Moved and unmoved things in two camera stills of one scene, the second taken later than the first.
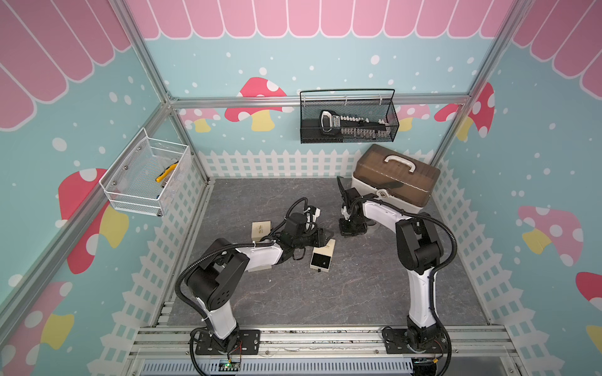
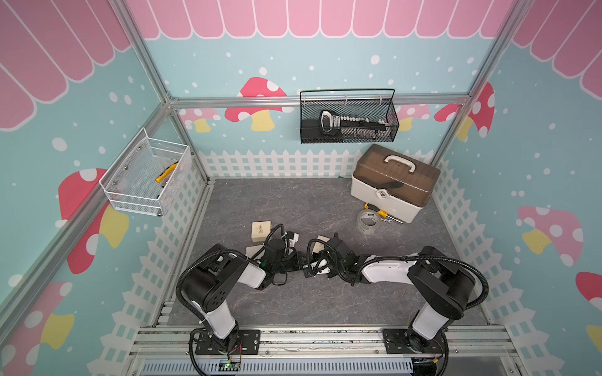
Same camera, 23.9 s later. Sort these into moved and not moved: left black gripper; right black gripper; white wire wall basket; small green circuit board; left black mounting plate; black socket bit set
Moved: right black gripper; left black gripper
Not moved: small green circuit board; left black mounting plate; black socket bit set; white wire wall basket
